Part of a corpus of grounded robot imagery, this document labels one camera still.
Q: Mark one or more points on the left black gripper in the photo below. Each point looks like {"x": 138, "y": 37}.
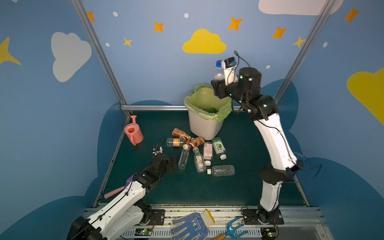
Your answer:
{"x": 165, "y": 162}

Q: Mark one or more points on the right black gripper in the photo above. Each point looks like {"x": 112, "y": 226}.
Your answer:
{"x": 218, "y": 87}

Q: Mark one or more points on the blue label bottle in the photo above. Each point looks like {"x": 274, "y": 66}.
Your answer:
{"x": 219, "y": 71}

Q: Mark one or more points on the green plastic bottle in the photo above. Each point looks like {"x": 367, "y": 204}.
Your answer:
{"x": 211, "y": 110}

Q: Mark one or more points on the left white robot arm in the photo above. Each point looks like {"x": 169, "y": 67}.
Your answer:
{"x": 128, "y": 208}

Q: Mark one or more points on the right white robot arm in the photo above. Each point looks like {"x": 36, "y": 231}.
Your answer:
{"x": 244, "y": 88}

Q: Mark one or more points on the green bin liner bag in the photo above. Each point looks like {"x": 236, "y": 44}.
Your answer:
{"x": 203, "y": 98}

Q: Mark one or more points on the white plastic waste bin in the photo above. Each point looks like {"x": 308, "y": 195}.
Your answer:
{"x": 208, "y": 129}

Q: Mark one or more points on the clear bottle orange label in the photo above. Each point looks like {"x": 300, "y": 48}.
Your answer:
{"x": 175, "y": 142}

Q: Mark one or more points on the brown label bottle far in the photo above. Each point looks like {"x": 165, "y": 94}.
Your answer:
{"x": 181, "y": 134}

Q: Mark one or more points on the clear bottle green neck label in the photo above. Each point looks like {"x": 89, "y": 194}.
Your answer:
{"x": 199, "y": 160}

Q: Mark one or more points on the pink toy watering can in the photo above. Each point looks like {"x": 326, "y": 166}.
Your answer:
{"x": 133, "y": 132}

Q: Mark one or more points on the brown bottle white cap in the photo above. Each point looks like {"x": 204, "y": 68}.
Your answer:
{"x": 196, "y": 142}

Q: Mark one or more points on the clear bottle pink label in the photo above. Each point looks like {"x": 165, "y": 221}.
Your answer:
{"x": 208, "y": 153}

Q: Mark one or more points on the clear bottle lime label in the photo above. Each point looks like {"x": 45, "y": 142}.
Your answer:
{"x": 219, "y": 148}

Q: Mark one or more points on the purple toy shovel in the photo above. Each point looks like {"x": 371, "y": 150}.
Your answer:
{"x": 116, "y": 191}

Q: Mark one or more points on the clear ribbed unlabelled bottle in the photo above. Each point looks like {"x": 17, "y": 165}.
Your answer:
{"x": 222, "y": 171}

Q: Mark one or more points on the left green circuit board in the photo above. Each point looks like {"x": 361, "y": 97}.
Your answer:
{"x": 143, "y": 232}

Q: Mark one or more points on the green circuit board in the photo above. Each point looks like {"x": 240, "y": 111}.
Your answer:
{"x": 269, "y": 233}
{"x": 143, "y": 232}

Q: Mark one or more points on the blue dotted work glove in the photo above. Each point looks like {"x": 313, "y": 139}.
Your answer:
{"x": 194, "y": 226}

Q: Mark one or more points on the teal toy garden fork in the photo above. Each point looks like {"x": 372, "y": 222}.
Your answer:
{"x": 232, "y": 230}

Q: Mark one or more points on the clear blue plastic cup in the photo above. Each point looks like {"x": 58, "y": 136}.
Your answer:
{"x": 302, "y": 161}

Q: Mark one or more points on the right green circuit board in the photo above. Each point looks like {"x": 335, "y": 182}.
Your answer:
{"x": 269, "y": 233}

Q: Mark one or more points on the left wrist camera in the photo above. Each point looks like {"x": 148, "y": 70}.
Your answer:
{"x": 157, "y": 150}

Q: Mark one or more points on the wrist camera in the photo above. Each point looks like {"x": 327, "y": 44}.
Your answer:
{"x": 157, "y": 150}
{"x": 229, "y": 66}

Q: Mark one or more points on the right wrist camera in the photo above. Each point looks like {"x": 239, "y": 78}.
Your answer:
{"x": 229, "y": 66}

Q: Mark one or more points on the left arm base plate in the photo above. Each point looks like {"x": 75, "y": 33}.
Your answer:
{"x": 155, "y": 217}

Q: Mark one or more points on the horizontal aluminium frame bar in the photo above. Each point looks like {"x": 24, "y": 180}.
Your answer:
{"x": 152, "y": 108}

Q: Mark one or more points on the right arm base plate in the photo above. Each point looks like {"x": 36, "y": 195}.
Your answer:
{"x": 262, "y": 217}

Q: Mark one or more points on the right aluminium frame post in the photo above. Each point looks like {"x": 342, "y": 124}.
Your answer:
{"x": 311, "y": 37}

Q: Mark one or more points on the aluminium frame post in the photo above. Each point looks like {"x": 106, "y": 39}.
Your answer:
{"x": 88, "y": 26}
{"x": 311, "y": 37}

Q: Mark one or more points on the left aluminium frame post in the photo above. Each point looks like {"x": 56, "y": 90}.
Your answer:
{"x": 88, "y": 26}

